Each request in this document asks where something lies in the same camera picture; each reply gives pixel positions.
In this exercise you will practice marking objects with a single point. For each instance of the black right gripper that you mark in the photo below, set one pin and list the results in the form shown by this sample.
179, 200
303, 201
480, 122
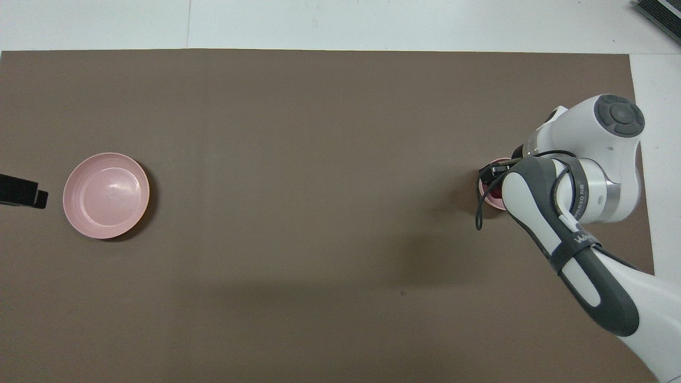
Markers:
519, 152

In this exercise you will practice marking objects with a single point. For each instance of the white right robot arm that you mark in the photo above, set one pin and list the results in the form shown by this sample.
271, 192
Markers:
585, 138

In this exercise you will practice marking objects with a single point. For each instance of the pink bowl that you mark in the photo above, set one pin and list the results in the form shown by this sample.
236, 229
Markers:
500, 160

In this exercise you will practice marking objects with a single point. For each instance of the pink plate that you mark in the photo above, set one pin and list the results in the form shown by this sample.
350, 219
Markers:
106, 197

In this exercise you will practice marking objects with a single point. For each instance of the brown table mat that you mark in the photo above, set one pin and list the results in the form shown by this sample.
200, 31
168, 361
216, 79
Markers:
319, 239

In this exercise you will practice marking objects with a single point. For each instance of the dark ribbed metal device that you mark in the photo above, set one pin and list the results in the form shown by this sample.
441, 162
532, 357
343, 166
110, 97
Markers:
665, 13

